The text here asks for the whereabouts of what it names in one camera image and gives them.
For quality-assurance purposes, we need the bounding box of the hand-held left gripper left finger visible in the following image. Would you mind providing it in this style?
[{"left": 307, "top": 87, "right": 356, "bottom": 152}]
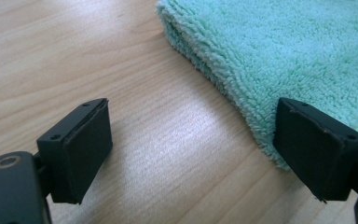
[{"left": 35, "top": 97, "right": 114, "bottom": 205}]

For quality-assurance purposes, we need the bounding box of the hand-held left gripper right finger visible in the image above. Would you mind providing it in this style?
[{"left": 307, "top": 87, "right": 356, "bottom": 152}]
[{"left": 271, "top": 96, "right": 358, "bottom": 203}]

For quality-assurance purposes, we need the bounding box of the green microfibre towel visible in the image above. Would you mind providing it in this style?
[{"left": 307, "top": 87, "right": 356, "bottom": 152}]
[{"left": 154, "top": 0, "right": 358, "bottom": 172}]

